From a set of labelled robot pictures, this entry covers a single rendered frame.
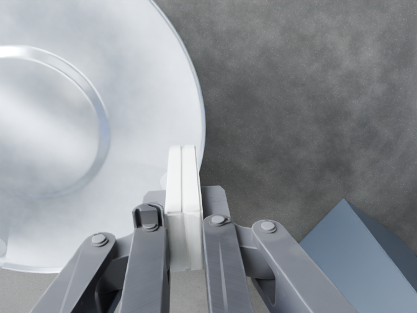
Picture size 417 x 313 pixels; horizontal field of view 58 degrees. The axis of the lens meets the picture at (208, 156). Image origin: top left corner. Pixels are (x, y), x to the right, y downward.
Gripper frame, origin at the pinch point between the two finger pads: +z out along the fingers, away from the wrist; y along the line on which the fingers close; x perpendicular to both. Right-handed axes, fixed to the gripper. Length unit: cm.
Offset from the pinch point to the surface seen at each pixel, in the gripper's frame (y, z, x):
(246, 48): 11, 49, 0
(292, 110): 20, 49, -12
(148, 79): -2.5, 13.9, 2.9
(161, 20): -1.2, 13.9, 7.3
